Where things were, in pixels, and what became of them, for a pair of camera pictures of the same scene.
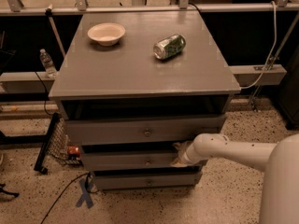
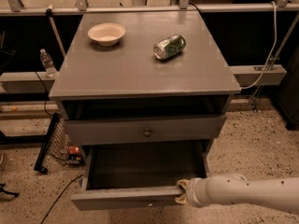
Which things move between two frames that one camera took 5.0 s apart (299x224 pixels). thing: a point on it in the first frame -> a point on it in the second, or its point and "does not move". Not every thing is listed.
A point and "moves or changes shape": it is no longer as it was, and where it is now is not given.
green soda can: x=169 y=47 does not move
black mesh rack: x=55 y=145 does not move
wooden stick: x=49 y=13 does not move
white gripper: x=188 y=157 -> x=193 y=191
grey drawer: x=102 y=159 moves or changes shape
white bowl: x=106 y=34 does not move
